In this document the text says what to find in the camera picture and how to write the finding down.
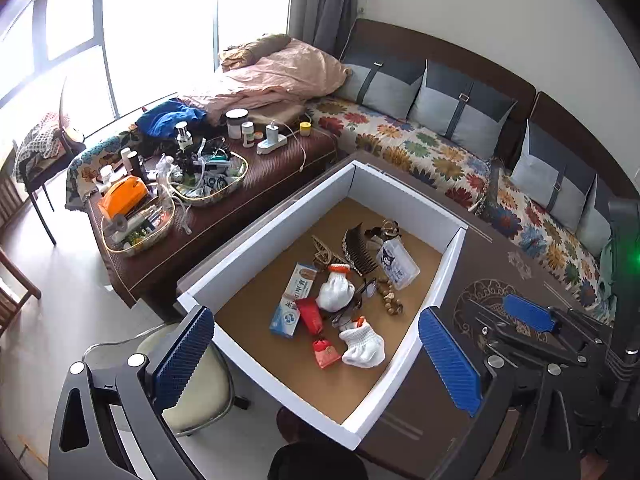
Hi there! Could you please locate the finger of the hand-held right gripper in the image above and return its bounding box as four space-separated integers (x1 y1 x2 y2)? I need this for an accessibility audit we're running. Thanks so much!
467 302 608 368
505 294 608 346

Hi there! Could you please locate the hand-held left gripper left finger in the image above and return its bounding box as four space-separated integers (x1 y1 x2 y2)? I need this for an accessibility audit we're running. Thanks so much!
47 305 216 480

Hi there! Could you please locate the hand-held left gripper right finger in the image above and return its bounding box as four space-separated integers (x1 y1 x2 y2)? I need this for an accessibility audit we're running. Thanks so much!
417 307 593 480

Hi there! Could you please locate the white cardboard box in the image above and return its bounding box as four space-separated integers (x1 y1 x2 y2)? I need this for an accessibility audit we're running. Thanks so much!
177 160 468 451

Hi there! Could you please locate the wooden bead bracelet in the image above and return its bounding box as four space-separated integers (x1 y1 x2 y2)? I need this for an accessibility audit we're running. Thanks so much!
376 280 405 317

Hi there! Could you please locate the white knit glove orange cuff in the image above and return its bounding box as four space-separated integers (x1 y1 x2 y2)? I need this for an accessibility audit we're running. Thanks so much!
316 263 356 312
339 316 387 369

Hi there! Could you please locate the clear plastic box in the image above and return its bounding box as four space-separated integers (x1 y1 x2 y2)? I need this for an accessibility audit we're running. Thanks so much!
376 238 421 291

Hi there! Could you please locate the blue white medicine box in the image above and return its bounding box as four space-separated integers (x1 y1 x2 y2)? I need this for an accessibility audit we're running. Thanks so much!
269 261 318 338

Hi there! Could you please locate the red foil packet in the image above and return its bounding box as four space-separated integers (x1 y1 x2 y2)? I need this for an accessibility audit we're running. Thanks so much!
297 296 342 371

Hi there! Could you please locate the dark hair comb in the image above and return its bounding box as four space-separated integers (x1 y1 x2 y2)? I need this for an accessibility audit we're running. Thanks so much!
341 225 377 278

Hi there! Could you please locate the silver rhinestone hair clip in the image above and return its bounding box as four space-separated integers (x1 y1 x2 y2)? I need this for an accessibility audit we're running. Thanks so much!
365 219 403 246

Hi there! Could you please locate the floral sofa cover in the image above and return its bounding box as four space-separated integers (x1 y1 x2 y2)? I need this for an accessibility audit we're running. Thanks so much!
305 97 493 211
480 170 616 326

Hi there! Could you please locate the brown low bench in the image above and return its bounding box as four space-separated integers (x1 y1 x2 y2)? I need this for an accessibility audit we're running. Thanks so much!
87 125 341 306

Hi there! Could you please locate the dark round object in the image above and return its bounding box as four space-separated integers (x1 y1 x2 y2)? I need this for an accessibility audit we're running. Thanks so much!
270 441 368 480

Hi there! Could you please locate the brown sofa backrest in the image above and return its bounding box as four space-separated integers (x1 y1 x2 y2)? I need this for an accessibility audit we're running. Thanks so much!
530 91 640 201

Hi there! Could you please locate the wooden chair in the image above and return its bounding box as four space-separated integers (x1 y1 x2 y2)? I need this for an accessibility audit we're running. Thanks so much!
0 170 41 331

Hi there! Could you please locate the floral cloth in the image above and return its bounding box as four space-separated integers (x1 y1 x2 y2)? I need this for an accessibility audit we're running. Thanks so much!
67 130 146 211

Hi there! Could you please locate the glass perfume bottle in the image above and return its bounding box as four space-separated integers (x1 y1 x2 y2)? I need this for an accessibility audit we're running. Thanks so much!
174 121 195 151

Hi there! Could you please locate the white power strip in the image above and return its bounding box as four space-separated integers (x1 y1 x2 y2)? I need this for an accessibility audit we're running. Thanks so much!
256 121 290 156

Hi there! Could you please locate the blue cloth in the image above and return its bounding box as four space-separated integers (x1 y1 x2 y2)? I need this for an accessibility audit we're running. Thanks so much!
136 100 208 139

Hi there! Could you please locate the white jar dark lid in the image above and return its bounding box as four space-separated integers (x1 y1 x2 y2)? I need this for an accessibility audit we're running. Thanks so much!
225 109 251 140

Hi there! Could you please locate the dark chair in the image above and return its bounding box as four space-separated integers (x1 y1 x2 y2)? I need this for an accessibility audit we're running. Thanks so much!
12 80 88 246

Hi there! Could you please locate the checked cloth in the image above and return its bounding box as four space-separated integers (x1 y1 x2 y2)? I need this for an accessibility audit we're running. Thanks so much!
15 112 63 181

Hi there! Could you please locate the pink blanket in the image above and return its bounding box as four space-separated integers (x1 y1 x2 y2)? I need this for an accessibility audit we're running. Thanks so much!
202 34 348 126

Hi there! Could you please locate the grey curtain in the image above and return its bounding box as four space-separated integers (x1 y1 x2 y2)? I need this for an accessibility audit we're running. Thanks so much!
287 0 361 58

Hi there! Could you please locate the grey two-tone strap pillow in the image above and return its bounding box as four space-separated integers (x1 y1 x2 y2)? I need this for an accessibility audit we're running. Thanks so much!
510 120 598 226
575 175 616 246
407 59 517 148
336 47 426 121

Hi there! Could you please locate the white cable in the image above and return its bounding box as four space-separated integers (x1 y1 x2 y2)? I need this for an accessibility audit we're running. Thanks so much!
287 110 313 171

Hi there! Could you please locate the black window frame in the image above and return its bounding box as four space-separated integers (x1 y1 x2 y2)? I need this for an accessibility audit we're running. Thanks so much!
0 0 221 126

